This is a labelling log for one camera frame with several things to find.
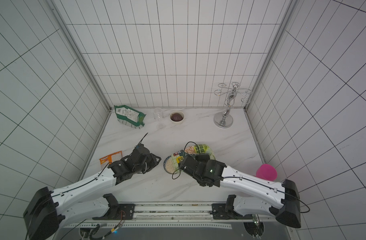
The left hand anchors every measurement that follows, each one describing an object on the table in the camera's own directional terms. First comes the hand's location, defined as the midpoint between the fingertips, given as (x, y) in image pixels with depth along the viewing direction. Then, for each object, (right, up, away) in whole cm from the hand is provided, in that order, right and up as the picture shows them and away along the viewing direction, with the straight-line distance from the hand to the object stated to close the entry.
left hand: (158, 162), depth 81 cm
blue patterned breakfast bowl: (+7, -2, +3) cm, 8 cm away
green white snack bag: (-24, +26, +20) cm, 41 cm away
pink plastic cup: (+55, -2, -9) cm, 56 cm away
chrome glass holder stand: (+44, +22, +31) cm, 58 cm away
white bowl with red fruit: (+9, +26, +25) cm, 37 cm away
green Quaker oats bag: (+11, +4, -5) cm, 13 cm away
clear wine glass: (-3, +27, +17) cm, 32 cm away
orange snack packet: (-30, 0, +9) cm, 32 cm away
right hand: (+23, +6, -6) cm, 24 cm away
